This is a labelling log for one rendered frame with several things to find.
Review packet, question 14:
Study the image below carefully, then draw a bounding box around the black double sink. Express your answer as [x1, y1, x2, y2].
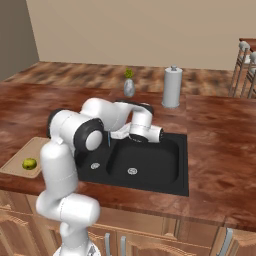
[73, 130, 190, 197]

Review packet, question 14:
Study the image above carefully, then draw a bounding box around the grey vase with green plant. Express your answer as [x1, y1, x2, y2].
[123, 67, 136, 99]

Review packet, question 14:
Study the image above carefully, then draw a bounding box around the tan cutting board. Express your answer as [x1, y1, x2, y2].
[0, 136, 52, 180]

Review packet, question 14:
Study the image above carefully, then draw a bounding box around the silver cupboard handle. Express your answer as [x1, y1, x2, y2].
[120, 235, 128, 256]
[104, 232, 111, 256]
[221, 227, 234, 256]

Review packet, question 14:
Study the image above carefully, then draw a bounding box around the white paper towel roll holder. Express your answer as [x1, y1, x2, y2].
[161, 64, 184, 110]

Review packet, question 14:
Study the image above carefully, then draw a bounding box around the wooden cupboard door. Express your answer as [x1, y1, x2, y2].
[0, 198, 48, 256]
[214, 226, 256, 256]
[46, 223, 118, 256]
[117, 229, 216, 256]

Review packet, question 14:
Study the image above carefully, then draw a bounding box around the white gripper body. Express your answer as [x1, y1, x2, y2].
[110, 122, 132, 141]

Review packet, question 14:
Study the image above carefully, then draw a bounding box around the green pear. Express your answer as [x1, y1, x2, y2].
[21, 157, 38, 171]

